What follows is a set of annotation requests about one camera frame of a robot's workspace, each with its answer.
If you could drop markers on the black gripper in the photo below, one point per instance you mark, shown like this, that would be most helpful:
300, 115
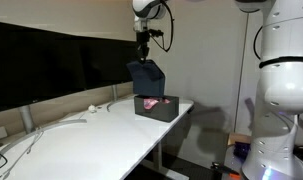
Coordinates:
143, 40

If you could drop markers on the navy blue cloth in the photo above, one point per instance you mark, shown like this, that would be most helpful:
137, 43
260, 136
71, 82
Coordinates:
147, 81

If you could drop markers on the pink floral cloth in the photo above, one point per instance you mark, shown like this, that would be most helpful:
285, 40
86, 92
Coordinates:
152, 101

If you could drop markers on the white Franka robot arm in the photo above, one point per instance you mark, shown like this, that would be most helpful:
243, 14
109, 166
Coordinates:
284, 86

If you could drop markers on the dark grey fabric box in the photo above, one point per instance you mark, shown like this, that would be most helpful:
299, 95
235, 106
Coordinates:
161, 113

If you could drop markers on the brown cardboard box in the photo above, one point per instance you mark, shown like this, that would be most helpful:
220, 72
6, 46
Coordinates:
239, 137

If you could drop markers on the small white round object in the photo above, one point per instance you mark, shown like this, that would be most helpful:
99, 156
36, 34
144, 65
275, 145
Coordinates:
92, 107

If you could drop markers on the white table leg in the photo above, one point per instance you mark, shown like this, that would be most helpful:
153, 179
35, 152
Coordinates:
159, 153

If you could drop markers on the purple blue item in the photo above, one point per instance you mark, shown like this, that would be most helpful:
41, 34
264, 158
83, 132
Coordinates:
241, 150

